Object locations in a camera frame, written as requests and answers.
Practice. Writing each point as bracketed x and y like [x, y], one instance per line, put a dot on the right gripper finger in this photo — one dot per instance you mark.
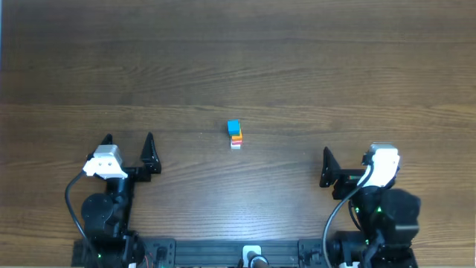
[329, 167]

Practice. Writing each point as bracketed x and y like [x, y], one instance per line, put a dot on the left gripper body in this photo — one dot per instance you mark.
[137, 174]

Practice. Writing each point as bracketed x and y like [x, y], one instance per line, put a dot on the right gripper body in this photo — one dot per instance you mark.
[347, 182]

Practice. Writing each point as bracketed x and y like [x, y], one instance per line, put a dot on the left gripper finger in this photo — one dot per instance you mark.
[107, 140]
[150, 158]

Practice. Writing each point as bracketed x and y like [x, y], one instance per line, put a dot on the red cube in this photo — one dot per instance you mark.
[236, 142]

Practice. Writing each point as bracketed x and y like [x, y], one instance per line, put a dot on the blue cube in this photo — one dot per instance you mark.
[233, 127]

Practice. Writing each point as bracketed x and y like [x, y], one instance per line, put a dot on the orange cube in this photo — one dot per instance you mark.
[238, 138]

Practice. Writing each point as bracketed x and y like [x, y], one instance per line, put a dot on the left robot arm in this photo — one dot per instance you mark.
[98, 214]

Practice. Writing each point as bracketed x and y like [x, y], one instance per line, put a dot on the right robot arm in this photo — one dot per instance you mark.
[390, 216]

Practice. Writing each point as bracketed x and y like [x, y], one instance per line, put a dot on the white cube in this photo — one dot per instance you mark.
[235, 146]

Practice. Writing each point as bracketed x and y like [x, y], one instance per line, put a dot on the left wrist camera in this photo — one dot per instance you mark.
[106, 162]

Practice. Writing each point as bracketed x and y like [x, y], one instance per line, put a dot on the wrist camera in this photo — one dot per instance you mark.
[106, 162]
[383, 164]

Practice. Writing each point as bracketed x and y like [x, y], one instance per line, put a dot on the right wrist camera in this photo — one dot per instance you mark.
[383, 164]

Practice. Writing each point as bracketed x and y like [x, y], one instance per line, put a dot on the mounting rail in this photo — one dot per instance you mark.
[215, 253]

